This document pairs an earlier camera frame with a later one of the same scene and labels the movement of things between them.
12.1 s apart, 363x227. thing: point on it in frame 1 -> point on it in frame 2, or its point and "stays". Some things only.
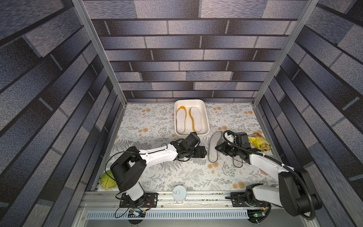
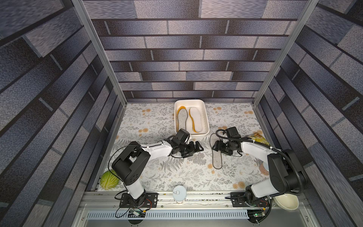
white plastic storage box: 190,116 stays
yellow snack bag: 257,140 stays
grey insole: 213,152 -> 182,117
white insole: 195,114 stays
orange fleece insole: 183,108 stays
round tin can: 263,172 stays
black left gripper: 199,154 -> 193,149
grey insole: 237,161 -> 216,157
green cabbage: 107,182 stays
